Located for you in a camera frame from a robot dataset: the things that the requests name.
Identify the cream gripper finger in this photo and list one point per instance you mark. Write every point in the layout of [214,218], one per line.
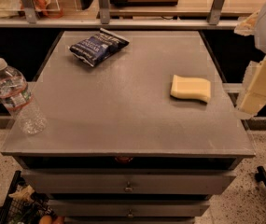
[246,26]
[252,96]

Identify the yellow sponge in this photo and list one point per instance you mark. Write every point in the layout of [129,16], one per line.
[191,88]

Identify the blue chip bag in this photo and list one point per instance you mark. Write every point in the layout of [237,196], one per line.
[99,47]

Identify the grey drawer cabinet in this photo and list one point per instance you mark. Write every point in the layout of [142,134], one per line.
[118,147]

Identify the clear plastic water bottle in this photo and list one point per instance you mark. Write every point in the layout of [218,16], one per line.
[17,98]

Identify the black wire basket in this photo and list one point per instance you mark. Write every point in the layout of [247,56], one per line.
[23,205]

